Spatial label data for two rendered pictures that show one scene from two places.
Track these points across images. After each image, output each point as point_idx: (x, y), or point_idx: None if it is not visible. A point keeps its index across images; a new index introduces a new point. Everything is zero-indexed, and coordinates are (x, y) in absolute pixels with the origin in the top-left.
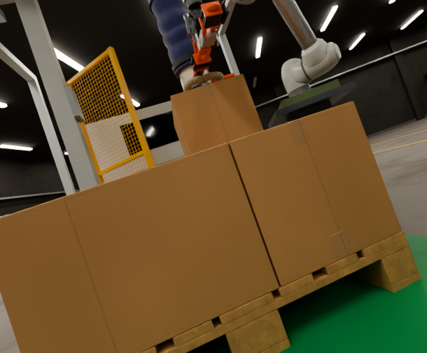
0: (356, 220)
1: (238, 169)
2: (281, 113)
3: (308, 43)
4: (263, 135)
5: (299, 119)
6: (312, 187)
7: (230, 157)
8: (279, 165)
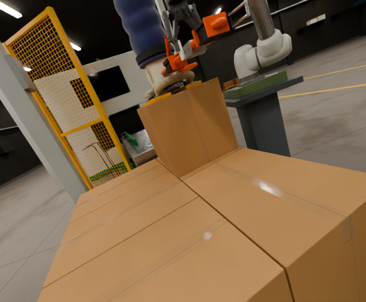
0: None
1: (290, 290)
2: (239, 104)
3: (267, 35)
4: (318, 245)
5: (350, 214)
6: (348, 278)
7: (286, 283)
8: (327, 271)
